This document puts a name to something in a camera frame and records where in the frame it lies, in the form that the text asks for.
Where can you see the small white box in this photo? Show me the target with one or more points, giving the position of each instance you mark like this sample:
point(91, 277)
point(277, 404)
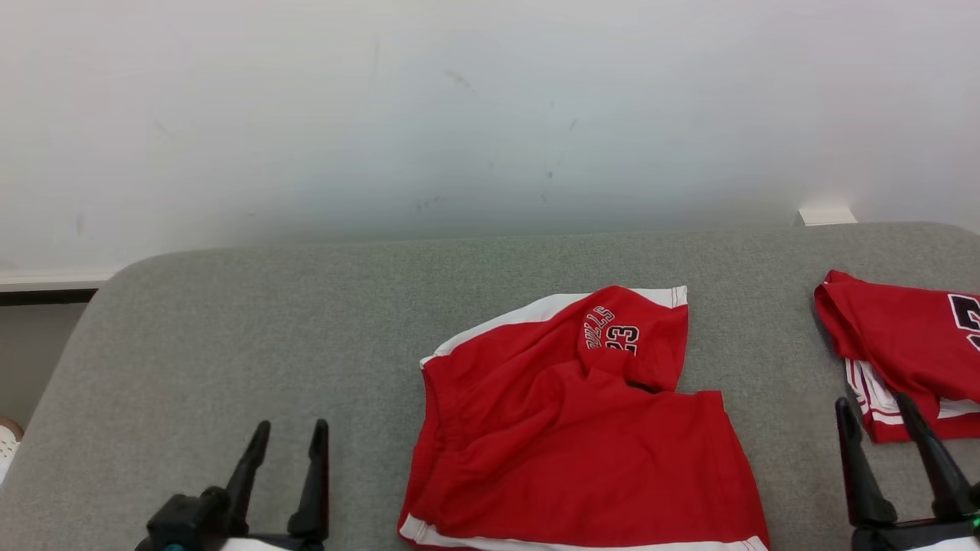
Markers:
point(827, 216)

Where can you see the red jersey shirt white sleeves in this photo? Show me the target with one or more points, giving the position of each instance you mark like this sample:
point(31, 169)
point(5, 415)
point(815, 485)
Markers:
point(903, 337)

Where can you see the white perforated laundry basket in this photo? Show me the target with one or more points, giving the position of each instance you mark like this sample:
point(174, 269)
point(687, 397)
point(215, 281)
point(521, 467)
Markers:
point(8, 448)

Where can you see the white skirting board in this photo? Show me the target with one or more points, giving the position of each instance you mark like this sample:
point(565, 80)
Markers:
point(53, 279)

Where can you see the red shorts white side stripes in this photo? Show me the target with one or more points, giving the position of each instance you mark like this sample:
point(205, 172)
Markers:
point(566, 451)

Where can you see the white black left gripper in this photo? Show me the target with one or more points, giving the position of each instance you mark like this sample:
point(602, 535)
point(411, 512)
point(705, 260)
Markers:
point(187, 524)

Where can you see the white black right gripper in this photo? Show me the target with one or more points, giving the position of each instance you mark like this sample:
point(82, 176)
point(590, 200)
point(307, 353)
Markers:
point(911, 538)

